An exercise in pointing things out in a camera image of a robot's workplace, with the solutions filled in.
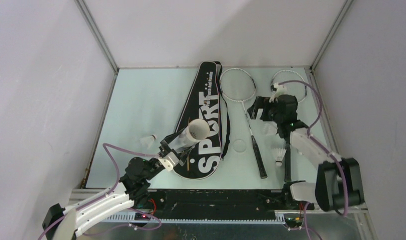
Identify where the clear round tube lid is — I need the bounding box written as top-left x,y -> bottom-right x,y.
232,139 -> 247,153

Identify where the white shuttlecock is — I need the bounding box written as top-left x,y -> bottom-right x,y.
139,134 -> 157,149
262,122 -> 278,136
271,147 -> 287,167

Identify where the white shuttlecock tube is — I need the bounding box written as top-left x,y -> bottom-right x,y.
183,119 -> 210,148

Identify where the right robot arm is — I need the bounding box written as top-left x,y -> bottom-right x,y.
247,94 -> 365,212

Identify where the white racket beside bag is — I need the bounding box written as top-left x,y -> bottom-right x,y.
219,67 -> 268,179

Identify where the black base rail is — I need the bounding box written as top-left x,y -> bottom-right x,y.
134,189 -> 306,221

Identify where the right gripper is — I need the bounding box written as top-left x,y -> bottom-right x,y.
247,95 -> 283,124

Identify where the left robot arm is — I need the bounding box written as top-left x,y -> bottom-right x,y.
39,127 -> 207,240

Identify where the white racket far right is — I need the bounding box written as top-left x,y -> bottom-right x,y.
271,69 -> 308,183

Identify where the black racket bag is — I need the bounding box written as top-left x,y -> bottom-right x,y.
174,61 -> 230,180

